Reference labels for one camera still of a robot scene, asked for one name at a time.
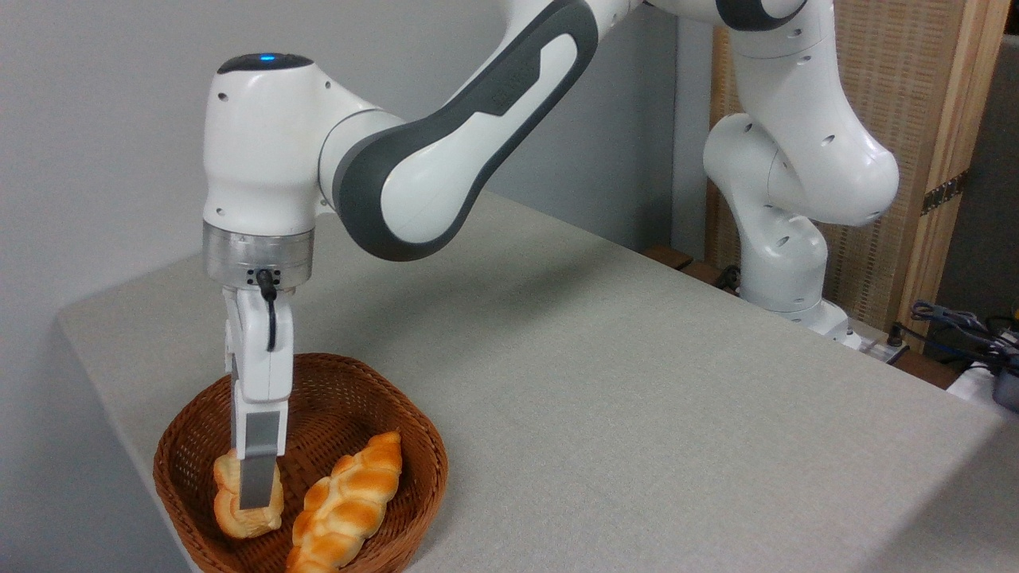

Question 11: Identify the golden braided bread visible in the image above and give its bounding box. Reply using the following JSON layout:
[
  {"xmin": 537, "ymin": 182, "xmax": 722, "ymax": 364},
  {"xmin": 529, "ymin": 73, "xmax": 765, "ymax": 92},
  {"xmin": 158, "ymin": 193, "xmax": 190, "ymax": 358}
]
[{"xmin": 285, "ymin": 431, "xmax": 404, "ymax": 573}]

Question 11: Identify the white box with grey device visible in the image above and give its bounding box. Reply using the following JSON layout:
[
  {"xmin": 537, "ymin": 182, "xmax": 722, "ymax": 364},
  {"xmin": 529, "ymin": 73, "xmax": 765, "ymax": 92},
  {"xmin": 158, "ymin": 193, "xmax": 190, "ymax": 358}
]
[{"xmin": 946, "ymin": 358, "xmax": 1019, "ymax": 423}]

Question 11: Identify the black cable bundle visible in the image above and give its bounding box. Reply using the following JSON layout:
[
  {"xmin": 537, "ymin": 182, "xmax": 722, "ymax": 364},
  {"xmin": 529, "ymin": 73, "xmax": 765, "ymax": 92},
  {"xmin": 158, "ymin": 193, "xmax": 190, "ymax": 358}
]
[{"xmin": 910, "ymin": 300, "xmax": 1019, "ymax": 375}]

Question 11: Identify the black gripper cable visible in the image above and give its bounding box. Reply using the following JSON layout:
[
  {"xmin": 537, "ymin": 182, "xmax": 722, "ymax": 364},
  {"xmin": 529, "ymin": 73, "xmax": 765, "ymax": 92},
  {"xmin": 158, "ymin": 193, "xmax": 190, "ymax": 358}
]
[{"xmin": 255, "ymin": 269, "xmax": 279, "ymax": 353}]

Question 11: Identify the metal screen hinge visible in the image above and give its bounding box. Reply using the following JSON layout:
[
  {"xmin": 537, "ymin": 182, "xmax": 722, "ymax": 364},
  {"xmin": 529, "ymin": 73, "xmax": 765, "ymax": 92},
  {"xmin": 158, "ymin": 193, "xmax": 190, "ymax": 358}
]
[{"xmin": 921, "ymin": 170, "xmax": 970, "ymax": 216}]

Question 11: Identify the brown wicker basket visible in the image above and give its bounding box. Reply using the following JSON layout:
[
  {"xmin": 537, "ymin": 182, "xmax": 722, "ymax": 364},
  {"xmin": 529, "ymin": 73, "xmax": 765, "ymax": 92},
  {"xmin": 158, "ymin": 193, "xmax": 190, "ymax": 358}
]
[{"xmin": 153, "ymin": 353, "xmax": 449, "ymax": 573}]

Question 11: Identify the pale round bread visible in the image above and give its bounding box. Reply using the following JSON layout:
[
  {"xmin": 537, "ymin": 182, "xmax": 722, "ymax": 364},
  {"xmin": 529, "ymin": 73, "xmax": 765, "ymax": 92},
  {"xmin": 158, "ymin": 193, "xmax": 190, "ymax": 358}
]
[{"xmin": 213, "ymin": 448, "xmax": 284, "ymax": 540}]

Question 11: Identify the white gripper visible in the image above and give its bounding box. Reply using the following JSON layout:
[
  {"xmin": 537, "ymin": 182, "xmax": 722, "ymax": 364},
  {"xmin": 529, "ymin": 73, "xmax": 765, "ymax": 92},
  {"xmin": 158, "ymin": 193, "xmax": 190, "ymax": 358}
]
[{"xmin": 223, "ymin": 285, "xmax": 294, "ymax": 511}]

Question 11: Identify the grey tablecloth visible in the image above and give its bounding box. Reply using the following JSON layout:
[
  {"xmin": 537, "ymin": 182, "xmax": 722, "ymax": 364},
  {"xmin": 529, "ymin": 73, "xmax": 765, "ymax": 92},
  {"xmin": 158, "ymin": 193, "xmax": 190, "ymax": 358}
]
[{"xmin": 56, "ymin": 191, "xmax": 1019, "ymax": 573}]

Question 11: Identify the wooden rattan screen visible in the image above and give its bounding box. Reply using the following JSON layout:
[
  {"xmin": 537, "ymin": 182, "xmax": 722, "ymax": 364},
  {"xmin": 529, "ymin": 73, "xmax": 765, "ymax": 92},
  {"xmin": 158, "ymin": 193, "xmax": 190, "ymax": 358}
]
[{"xmin": 705, "ymin": 0, "xmax": 1012, "ymax": 355}]

